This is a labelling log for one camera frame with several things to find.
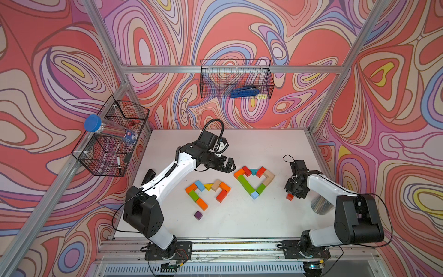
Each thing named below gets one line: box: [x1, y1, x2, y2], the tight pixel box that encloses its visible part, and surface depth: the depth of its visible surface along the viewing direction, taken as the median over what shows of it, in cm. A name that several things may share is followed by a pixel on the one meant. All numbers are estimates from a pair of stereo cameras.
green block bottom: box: [188, 189, 200, 202], surface depth 91 cm
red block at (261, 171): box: [256, 166, 267, 178], surface depth 98 cm
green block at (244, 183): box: [237, 174, 253, 190], surface depth 95 cm
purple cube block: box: [193, 210, 204, 221], surface depth 84 cm
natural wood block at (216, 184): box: [211, 178, 222, 192], surface depth 93 cm
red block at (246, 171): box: [242, 165, 252, 178], surface depth 98 cm
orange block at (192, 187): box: [185, 182, 198, 194], surface depth 93 cm
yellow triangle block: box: [203, 183, 214, 192], surface depth 93 cm
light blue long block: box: [194, 179, 205, 192], surface depth 93 cm
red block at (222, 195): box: [216, 188, 228, 204], surface depth 90 cm
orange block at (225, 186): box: [219, 181, 231, 193], surface depth 93 cm
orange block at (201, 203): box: [196, 197, 209, 211], surface depth 88 cm
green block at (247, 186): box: [239, 178, 256, 196], surface depth 95 cm
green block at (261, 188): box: [255, 182, 267, 195], surface depth 93 cm
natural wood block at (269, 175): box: [263, 169, 276, 181], surface depth 98 cm
